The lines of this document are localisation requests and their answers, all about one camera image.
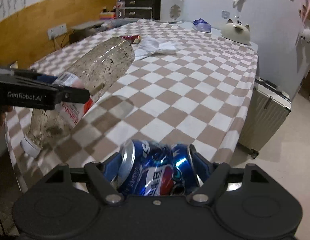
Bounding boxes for cream ribbed suitcase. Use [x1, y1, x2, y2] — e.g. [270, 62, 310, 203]
[238, 76, 291, 159]

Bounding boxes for water bottle red label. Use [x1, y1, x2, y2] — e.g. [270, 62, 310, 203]
[115, 0, 125, 18]

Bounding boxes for person's left hand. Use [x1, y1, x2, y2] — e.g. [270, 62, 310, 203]
[0, 106, 13, 130]

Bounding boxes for blue tissue pack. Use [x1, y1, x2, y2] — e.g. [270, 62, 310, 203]
[192, 18, 211, 33]

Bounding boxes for brown white checkered tablecloth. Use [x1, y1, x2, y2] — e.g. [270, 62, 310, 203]
[6, 20, 258, 192]

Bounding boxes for colourful pen holder box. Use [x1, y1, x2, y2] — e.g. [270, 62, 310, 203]
[99, 7, 116, 21]

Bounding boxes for crushed blue Pepsi can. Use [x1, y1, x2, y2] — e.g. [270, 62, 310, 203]
[115, 140, 199, 197]

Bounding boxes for white plush wall ornament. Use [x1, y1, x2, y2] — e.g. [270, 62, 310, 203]
[299, 28, 310, 44]

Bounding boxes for white tissue paper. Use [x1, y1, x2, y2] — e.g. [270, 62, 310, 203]
[134, 36, 177, 61]

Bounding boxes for clear plastic bottle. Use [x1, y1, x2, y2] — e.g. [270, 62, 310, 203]
[21, 37, 135, 158]

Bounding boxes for grey laptop on stand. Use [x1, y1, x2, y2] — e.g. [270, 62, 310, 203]
[71, 20, 104, 30]

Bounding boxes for white wall power outlet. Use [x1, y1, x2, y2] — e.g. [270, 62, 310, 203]
[47, 23, 67, 40]

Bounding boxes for red snack wrapper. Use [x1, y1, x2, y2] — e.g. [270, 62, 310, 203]
[120, 35, 141, 44]

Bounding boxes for cat shaped ceramic lamp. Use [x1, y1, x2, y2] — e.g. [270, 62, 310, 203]
[221, 19, 250, 45]

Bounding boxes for white space heater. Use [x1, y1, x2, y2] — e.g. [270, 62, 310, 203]
[152, 0, 185, 23]

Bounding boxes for white wall switch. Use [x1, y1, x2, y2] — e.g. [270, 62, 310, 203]
[222, 10, 230, 19]

